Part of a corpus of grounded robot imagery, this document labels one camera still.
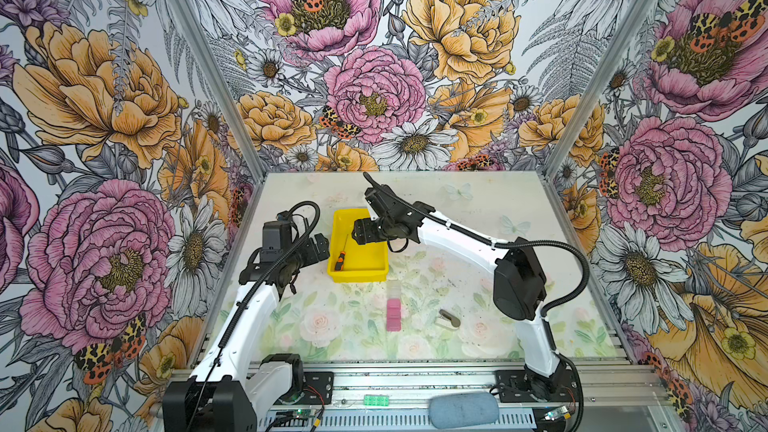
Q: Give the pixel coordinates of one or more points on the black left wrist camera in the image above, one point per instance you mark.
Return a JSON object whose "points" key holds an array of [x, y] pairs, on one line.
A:
{"points": [[277, 237]]}

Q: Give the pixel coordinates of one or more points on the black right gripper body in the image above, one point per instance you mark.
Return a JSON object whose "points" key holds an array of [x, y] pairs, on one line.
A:
{"points": [[384, 227]]}

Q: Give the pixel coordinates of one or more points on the green connector block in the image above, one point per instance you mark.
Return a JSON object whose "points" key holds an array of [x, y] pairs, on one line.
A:
{"points": [[371, 400]]}

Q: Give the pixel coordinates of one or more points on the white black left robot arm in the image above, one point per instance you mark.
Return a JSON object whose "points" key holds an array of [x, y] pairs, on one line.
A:
{"points": [[223, 392]]}

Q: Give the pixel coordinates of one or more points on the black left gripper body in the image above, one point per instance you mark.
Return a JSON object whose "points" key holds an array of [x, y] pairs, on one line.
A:
{"points": [[304, 255]]}

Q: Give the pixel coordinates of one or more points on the aluminium corner post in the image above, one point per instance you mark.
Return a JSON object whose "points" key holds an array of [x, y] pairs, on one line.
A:
{"points": [[194, 33], [625, 31]]}

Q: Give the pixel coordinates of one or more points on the right aluminium corner post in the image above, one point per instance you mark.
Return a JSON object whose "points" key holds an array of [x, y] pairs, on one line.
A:
{"points": [[625, 31]]}

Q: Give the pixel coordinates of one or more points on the orange black screwdriver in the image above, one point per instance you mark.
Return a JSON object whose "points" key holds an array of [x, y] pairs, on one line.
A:
{"points": [[339, 264]]}

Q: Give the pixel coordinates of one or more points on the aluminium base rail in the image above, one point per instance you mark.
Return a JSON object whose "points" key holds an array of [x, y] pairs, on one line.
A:
{"points": [[603, 397]]}

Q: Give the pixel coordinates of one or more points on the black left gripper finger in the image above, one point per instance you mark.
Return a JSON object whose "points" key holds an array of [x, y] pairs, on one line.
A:
{"points": [[319, 247], [285, 280]]}

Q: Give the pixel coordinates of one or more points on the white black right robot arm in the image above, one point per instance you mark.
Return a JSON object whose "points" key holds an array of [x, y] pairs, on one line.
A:
{"points": [[358, 250]]}

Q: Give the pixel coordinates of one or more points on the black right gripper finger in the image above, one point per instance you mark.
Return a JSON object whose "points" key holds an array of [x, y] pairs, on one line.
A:
{"points": [[363, 226], [362, 239]]}

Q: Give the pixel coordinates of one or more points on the blue grey sponge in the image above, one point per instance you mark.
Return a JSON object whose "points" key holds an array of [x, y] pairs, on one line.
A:
{"points": [[463, 410]]}

